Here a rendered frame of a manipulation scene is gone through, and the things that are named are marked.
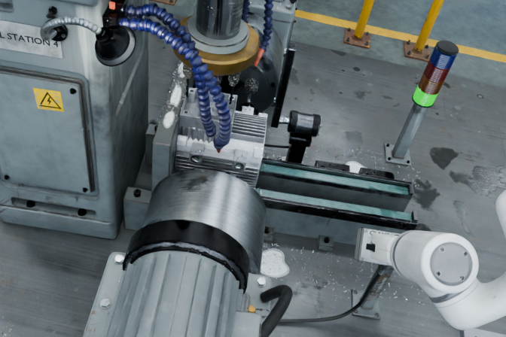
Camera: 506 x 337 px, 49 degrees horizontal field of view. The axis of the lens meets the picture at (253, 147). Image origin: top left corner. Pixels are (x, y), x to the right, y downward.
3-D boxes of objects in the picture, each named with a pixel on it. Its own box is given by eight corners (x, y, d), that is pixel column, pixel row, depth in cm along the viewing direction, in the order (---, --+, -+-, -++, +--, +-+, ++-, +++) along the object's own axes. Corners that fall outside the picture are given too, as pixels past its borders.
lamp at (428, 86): (419, 93, 153) (425, 80, 150) (416, 80, 158) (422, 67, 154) (440, 96, 154) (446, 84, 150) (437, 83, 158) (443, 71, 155)
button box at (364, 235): (353, 259, 120) (358, 261, 115) (358, 226, 121) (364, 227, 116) (430, 271, 121) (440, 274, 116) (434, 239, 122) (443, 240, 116)
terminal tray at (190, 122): (178, 138, 129) (179, 115, 124) (186, 108, 136) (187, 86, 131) (229, 147, 129) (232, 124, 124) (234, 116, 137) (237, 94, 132)
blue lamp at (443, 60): (431, 67, 147) (437, 53, 144) (428, 54, 151) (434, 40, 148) (452, 71, 147) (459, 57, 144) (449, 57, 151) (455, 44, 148)
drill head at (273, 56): (179, 132, 153) (183, 59, 135) (202, 46, 182) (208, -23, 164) (269, 147, 154) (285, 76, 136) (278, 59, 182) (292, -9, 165)
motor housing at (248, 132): (172, 193, 137) (175, 139, 123) (186, 140, 150) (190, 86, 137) (252, 207, 137) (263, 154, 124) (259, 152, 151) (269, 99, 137)
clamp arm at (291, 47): (268, 126, 147) (285, 48, 129) (269, 119, 149) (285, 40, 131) (281, 129, 147) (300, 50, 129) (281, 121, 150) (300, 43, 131)
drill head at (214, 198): (113, 368, 106) (106, 305, 88) (155, 217, 132) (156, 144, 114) (242, 389, 107) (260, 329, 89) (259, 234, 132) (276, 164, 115)
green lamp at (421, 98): (413, 105, 157) (419, 93, 153) (411, 92, 161) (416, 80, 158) (434, 108, 157) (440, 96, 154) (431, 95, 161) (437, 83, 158)
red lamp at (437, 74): (425, 80, 150) (431, 67, 147) (422, 67, 154) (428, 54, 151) (446, 84, 150) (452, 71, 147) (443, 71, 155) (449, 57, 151)
